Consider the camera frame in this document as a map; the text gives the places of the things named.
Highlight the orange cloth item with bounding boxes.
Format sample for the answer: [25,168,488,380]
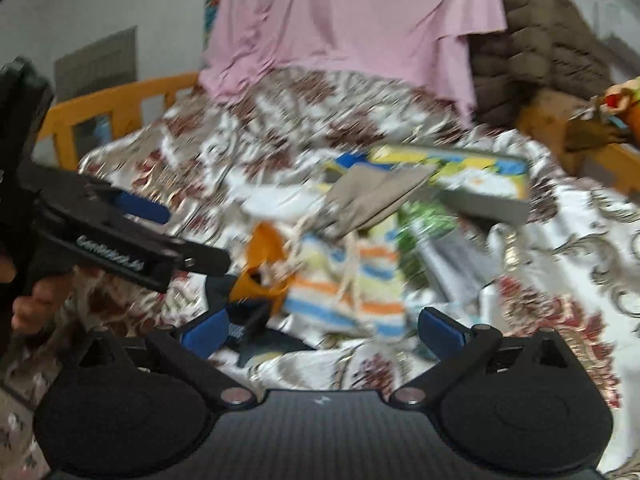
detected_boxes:
[229,221,293,318]

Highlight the beige drawstring pouch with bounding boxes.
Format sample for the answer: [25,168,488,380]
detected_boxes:
[312,164,437,240]

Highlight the person left hand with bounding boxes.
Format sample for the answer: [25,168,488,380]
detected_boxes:
[1,256,73,335]

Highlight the grey face mask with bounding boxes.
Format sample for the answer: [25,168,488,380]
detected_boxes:
[416,229,501,304]

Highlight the striped colourful towel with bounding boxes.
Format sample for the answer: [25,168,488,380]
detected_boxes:
[283,218,406,341]

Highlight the green patterned bag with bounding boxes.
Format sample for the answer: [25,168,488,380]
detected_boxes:
[396,200,457,288]

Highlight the grey tray box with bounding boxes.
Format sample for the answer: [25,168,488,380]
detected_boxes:
[326,143,532,226]

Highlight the colourful cartoon towel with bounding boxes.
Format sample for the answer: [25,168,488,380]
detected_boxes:
[326,144,529,200]

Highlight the floral satin bedspread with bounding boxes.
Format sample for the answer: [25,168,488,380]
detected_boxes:
[0,66,640,480]

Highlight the cardboard box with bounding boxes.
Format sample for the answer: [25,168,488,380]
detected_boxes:
[515,89,604,159]

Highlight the colourful clothes pile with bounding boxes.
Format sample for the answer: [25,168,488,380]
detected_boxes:
[564,77,639,152]

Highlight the brown quilted jacket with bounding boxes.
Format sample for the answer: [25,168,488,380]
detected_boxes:
[469,0,613,127]

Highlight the pink bed sheet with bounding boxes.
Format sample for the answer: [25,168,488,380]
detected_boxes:
[200,0,506,119]

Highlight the wooden bed frame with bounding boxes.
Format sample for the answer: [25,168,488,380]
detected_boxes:
[37,72,198,170]

